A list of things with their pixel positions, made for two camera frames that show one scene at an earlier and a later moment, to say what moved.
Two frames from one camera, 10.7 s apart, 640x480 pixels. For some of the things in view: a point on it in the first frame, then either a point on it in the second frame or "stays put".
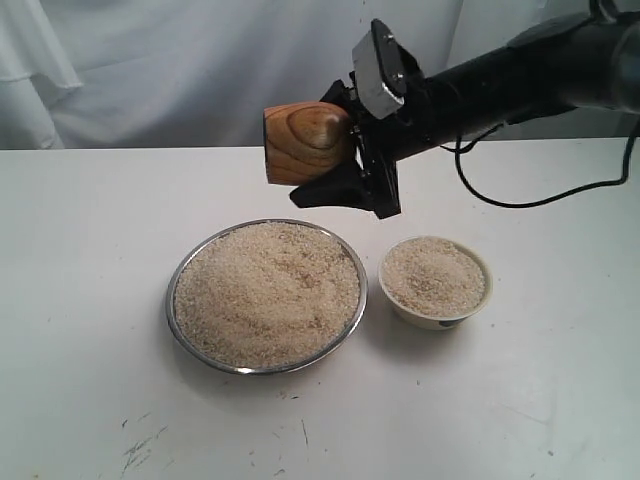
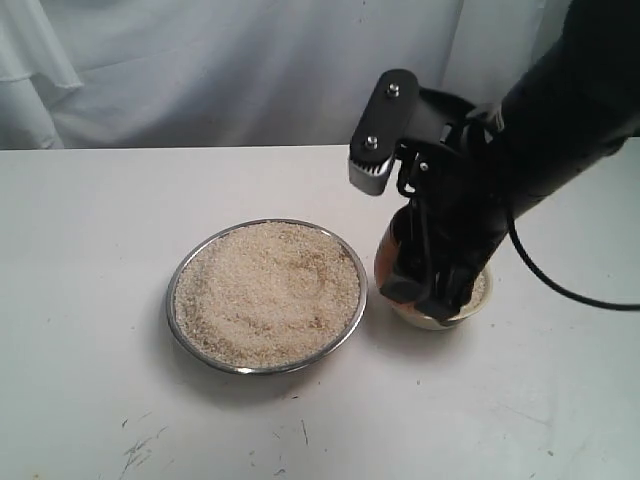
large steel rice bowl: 268,296 stays put
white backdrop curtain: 201,74 stays put
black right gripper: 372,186 to 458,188
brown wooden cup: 302,140 to 387,260
